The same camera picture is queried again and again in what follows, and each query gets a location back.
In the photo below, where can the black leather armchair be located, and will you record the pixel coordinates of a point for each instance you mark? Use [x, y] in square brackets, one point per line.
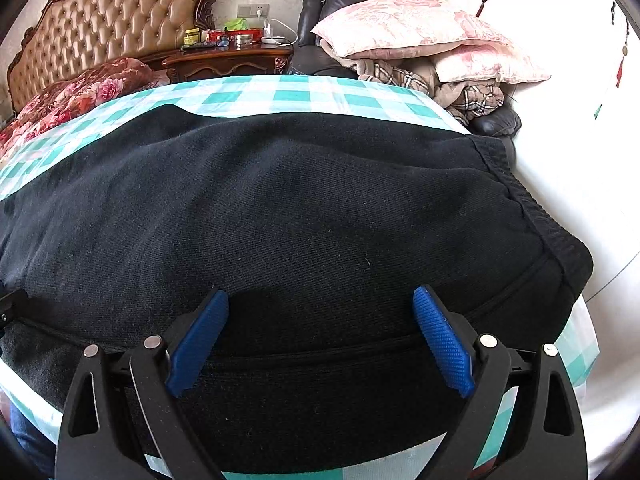
[325, 0]

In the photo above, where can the red box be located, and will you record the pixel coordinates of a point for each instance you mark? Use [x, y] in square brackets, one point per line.
[217, 36]

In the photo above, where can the brown plaid blanket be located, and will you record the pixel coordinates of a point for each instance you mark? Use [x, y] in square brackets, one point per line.
[400, 77]

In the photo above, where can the teal white checked tablecloth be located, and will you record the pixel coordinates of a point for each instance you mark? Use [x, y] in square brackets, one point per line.
[300, 95]

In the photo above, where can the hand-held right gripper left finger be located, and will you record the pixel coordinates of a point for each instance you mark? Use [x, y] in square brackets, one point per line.
[197, 345]

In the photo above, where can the red knot hanging ornament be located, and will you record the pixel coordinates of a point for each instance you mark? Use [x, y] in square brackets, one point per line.
[483, 2]

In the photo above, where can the tufted leather bed headboard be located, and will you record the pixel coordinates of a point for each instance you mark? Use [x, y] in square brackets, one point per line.
[110, 20]

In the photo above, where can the white wardrobe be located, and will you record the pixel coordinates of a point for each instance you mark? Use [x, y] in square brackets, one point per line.
[550, 10]

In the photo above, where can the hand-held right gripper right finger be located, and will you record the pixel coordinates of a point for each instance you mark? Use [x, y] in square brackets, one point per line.
[445, 340]

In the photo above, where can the small pink floral pillow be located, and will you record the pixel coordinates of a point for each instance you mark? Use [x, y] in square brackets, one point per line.
[490, 62]

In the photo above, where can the round metal tin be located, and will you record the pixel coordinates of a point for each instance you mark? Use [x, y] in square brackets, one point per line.
[243, 39]

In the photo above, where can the red floral blanket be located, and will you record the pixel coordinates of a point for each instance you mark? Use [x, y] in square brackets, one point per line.
[75, 95]

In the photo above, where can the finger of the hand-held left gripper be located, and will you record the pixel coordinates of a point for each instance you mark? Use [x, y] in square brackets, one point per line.
[10, 306]

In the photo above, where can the wall power outlet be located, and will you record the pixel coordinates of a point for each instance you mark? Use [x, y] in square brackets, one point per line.
[252, 10]

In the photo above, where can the black pants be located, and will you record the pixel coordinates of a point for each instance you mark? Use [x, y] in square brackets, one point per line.
[300, 210]

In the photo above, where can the black remote control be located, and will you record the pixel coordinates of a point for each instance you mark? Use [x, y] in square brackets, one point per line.
[200, 47]

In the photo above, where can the person's blue jeans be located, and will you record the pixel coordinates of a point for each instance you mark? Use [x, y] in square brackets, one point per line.
[30, 445]

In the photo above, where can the green plastic bag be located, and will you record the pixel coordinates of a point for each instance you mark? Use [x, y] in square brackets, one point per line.
[236, 24]

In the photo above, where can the dark wooden nightstand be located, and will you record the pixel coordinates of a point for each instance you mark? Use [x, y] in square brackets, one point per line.
[225, 62]

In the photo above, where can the yellow box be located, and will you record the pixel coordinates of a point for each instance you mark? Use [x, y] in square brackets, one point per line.
[192, 37]

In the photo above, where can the large pink floral pillow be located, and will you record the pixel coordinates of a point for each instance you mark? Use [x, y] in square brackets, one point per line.
[400, 25]

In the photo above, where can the red tassel hanging ornament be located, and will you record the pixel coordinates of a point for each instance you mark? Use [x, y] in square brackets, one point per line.
[625, 65]

